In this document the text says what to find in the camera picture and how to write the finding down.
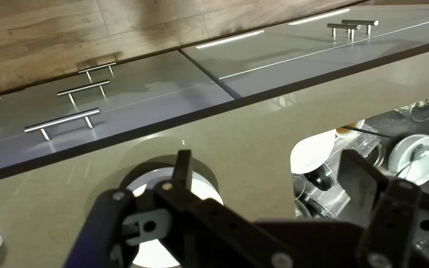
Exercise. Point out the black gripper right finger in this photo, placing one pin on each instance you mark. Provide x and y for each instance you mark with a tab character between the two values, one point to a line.
391	232

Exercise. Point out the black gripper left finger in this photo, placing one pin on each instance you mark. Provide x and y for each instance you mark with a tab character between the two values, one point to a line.
196	233

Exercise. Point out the white plate in sink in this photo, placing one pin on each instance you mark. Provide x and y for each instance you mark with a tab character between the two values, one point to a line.
311	153

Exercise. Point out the steel drawer handle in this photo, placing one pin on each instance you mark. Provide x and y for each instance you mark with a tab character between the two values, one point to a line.
88	71
70	93
41	128

